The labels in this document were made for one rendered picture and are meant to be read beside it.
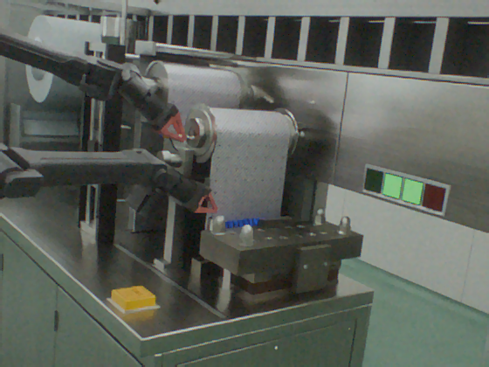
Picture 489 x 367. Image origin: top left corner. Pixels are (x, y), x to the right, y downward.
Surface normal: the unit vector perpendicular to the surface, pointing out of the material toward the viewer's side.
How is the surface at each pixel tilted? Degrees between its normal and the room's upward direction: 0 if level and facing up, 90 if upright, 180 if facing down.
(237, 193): 90
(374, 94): 90
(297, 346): 90
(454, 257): 90
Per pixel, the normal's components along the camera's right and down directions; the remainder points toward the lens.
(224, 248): -0.77, 0.04
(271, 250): 0.63, 0.23
